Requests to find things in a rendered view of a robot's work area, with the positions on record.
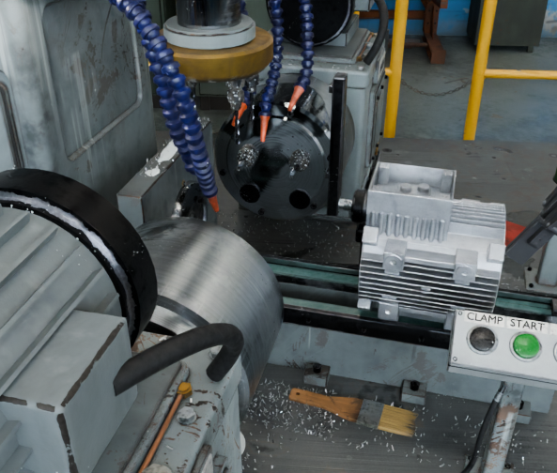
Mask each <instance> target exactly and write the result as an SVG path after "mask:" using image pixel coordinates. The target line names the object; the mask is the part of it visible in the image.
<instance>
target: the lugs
mask: <svg viewBox="0 0 557 473"><path fill-rule="evenodd" d="M378 240H379V228H378V227H374V226H367V225H366V226H365V227H364V233H363V238H362V242H363V244H364V245H370V246H378ZM504 254H505V245H504V244H498V243H489V245H488V250H487V262H489V263H495V264H502V263H503V261H504ZM372 305H373V301H370V300H364V299H358V302H357V308H358V309H359V310H364V311H370V312H371V311H372Z"/></svg>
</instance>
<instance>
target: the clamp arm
mask: <svg viewBox="0 0 557 473"><path fill-rule="evenodd" d="M347 86H348V74H347V73H345V72H336V73H335V74H334V76H333V82H332V83H331V84H330V86H329V93H333V94H332V116H331V137H330V158H329V168H328V169H327V171H326V174H325V178H329V180H328V202H327V215H328V216H334V217H337V216H338V213H339V211H340V210H344V209H343V208H340V209H339V207H343V204H340V205H339V203H340V202H344V201H345V198H343V199H341V198H342V197H341V188H342V171H343V154H344V137H345V120H346V103H347ZM340 199H341V200H340Z"/></svg>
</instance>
